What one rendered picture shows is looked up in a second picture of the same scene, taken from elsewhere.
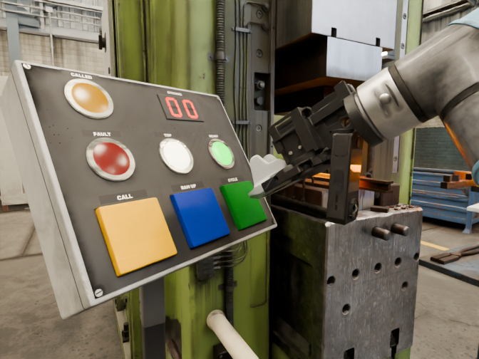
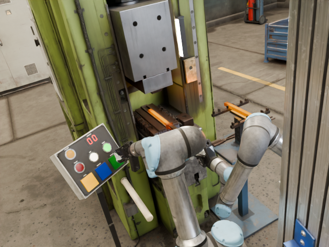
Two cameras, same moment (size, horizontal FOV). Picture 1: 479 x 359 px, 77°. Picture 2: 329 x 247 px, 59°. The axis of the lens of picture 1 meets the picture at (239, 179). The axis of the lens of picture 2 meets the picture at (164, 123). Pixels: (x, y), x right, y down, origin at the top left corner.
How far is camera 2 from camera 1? 1.27 m
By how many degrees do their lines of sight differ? 22
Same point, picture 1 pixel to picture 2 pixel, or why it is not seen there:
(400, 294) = (196, 161)
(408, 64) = (135, 147)
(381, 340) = (190, 178)
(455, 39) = (140, 146)
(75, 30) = not seen: outside the picture
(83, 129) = (72, 163)
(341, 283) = not seen: hidden behind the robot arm
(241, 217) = (115, 166)
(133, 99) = (79, 146)
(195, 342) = (118, 188)
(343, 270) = not seen: hidden behind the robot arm
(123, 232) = (86, 184)
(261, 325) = (144, 178)
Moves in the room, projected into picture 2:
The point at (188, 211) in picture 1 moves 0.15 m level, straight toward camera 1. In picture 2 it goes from (100, 172) to (99, 190)
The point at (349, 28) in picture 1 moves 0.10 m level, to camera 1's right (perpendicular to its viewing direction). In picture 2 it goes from (152, 72) to (168, 69)
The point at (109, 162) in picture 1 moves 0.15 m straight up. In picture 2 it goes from (79, 168) to (70, 145)
